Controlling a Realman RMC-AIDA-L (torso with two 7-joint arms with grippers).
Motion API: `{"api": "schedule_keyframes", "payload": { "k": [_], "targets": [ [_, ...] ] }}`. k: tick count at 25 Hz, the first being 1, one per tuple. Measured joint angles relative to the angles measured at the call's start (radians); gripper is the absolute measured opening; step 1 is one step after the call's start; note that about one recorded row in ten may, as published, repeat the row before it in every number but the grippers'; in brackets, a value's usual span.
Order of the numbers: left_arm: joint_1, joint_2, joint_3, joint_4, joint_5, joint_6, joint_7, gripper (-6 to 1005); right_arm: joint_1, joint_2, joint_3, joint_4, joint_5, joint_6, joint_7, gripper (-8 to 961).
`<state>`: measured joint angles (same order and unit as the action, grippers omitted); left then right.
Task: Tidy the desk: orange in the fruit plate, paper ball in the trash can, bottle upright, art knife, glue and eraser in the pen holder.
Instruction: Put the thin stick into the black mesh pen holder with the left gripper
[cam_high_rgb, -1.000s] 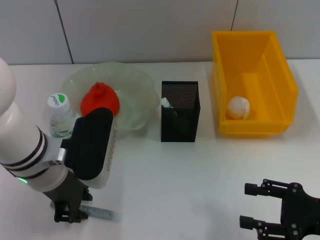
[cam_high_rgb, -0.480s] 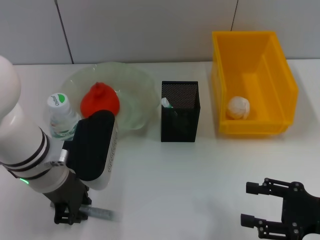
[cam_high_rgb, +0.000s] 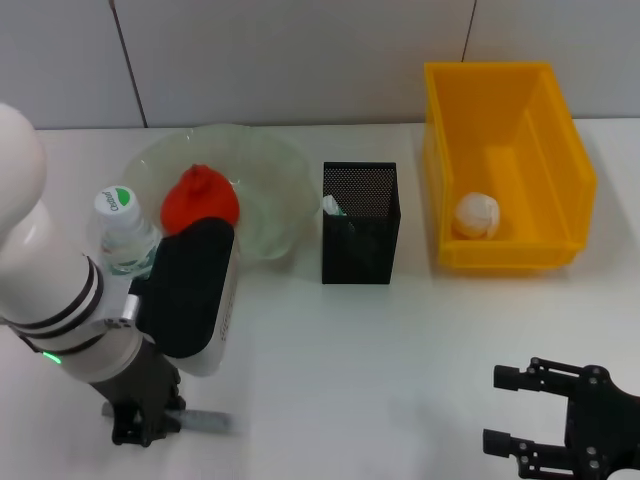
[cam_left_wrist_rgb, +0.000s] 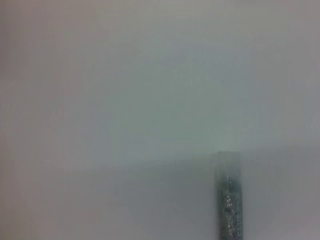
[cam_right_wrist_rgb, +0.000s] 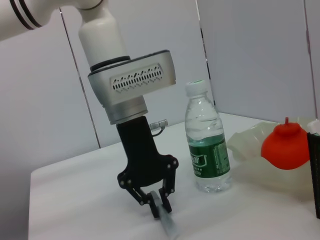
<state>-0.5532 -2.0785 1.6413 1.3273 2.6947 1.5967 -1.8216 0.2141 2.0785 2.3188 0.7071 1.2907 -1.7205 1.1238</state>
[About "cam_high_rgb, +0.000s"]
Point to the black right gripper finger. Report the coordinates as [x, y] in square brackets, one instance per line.
[496, 441]
[507, 377]

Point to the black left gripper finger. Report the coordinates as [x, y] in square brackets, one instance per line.
[167, 415]
[132, 425]

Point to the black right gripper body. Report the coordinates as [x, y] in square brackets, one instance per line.
[600, 425]

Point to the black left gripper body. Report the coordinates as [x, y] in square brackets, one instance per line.
[135, 380]

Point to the grey marker pen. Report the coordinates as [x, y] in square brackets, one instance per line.
[210, 421]

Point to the clear plastic water bottle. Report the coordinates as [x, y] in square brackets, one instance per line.
[120, 235]

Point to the white paper ball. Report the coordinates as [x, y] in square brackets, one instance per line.
[477, 215]

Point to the red pomegranate-shaped toy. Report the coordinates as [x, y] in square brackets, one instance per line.
[200, 200]

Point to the mint green pen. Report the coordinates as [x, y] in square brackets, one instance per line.
[330, 205]

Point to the black mesh pen holder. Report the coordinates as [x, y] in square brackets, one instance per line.
[360, 250]

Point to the pale green glass fruit plate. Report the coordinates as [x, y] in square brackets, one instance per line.
[275, 165]

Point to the yellow plastic bin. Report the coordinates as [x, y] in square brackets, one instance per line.
[560, 165]

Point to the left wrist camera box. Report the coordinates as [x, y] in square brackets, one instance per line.
[190, 290]

